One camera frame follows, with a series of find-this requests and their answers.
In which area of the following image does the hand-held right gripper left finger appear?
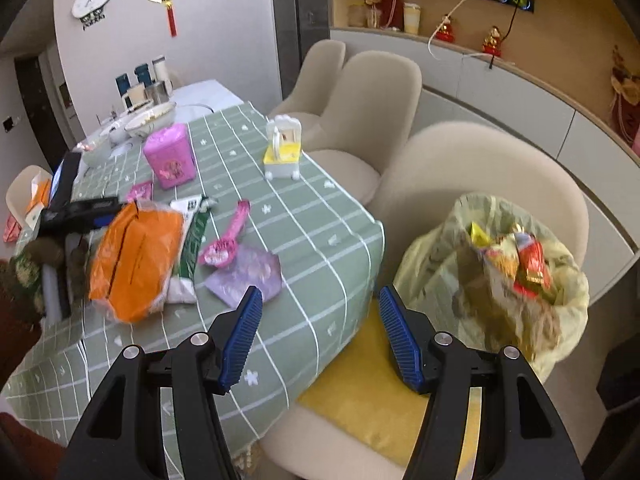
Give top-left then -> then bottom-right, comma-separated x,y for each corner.
55,285 -> 264,480

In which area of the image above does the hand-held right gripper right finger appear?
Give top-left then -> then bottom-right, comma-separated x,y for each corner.
378,286 -> 585,480

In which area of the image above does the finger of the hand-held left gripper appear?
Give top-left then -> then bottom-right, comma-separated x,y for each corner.
40,199 -> 123,233
50,152 -> 83,211

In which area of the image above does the yellow plastic trash bag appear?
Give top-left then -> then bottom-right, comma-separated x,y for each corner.
392,192 -> 591,381

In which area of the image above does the orange snack packet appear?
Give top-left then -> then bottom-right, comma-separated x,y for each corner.
89,200 -> 185,323

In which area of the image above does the brown paper bag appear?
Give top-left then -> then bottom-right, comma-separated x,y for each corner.
452,232 -> 561,361

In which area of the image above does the orange tissue box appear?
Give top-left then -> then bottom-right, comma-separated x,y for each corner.
27,177 -> 53,211

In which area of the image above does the purple foil wrapper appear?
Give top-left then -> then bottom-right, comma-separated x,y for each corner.
206,247 -> 283,306

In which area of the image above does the yellow seat cushion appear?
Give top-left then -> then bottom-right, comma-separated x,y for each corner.
297,300 -> 481,468

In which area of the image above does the pink plastic spoon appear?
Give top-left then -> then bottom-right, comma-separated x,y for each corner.
197,200 -> 251,267

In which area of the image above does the green checked tablecloth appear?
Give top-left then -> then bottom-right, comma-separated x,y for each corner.
0,102 -> 386,466

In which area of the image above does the patterned ceramic bowl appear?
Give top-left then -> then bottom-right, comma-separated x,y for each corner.
124,101 -> 177,138

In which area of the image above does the pink tissue pack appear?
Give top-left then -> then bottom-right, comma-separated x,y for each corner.
143,123 -> 197,190

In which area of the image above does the green white packet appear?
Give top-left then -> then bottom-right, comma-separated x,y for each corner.
167,195 -> 218,303

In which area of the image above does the white thermos bottle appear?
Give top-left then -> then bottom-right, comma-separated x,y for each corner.
152,55 -> 173,86

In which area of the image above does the person's dark red clothing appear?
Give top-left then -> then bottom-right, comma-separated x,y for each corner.
0,412 -> 66,480

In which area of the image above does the white yellow toy chair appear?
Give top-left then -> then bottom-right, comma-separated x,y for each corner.
263,115 -> 303,182

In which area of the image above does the beige dining chair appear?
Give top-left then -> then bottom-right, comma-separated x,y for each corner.
260,122 -> 591,480
300,51 -> 423,206
267,39 -> 347,131

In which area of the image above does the white lower cabinet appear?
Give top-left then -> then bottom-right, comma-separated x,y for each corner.
330,27 -> 640,256

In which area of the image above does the dark glass cabinet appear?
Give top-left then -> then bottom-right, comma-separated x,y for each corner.
270,0 -> 333,106

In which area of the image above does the red figurine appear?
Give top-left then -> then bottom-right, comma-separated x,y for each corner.
482,26 -> 503,57
435,14 -> 457,43

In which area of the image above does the large red flower gift bag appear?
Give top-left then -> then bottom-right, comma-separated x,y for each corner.
609,45 -> 640,141

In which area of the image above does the red gift bag with flowers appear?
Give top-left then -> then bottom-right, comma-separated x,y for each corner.
364,0 -> 403,31

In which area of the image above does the wooden shelf unit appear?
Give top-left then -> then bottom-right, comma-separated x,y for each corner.
330,0 -> 640,161

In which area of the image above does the black cable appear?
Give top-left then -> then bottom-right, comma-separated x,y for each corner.
487,7 -> 518,71

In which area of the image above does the white charging cable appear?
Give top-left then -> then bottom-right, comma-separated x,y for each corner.
427,0 -> 496,61

